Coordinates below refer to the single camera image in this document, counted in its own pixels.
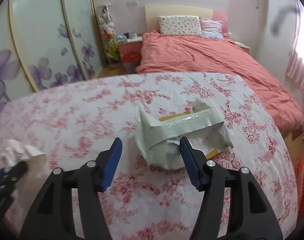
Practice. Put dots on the floral white bedspread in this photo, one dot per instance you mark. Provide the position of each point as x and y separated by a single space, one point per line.
151 196

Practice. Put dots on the white tissue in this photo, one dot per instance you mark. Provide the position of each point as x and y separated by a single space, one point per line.
17 152

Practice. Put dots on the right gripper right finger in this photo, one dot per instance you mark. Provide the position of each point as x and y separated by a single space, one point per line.
251 215

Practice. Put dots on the pink nightstand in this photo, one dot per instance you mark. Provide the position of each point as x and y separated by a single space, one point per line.
134 44

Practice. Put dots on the striped pink pillow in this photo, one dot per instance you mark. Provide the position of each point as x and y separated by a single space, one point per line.
211 29

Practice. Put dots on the wall power socket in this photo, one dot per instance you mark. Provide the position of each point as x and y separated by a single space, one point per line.
132 3

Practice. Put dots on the coral red duvet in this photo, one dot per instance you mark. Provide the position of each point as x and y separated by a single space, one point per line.
196 54

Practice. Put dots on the wardrobe with purple flowers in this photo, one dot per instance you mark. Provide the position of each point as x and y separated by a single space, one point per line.
45 44

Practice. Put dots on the floral white pillow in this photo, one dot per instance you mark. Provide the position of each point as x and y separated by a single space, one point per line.
180 25

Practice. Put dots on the plush toy hanging organiser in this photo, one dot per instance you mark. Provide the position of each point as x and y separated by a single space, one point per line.
108 36

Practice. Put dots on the grey plastic mailer bag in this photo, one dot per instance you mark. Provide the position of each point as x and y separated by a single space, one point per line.
158 141

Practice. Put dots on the beige pink headboard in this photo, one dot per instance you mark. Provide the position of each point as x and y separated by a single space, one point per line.
153 11

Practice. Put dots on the red basket under nightstand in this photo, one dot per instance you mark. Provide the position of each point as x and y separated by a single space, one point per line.
131 57

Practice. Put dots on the right wooden nightstand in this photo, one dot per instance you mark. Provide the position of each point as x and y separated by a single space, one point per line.
243 46

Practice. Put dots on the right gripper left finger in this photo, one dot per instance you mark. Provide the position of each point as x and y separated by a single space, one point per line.
51 215

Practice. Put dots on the pink curtain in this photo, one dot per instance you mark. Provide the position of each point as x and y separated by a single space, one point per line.
295 70

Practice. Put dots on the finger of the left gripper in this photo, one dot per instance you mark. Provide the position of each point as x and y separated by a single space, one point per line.
18 171

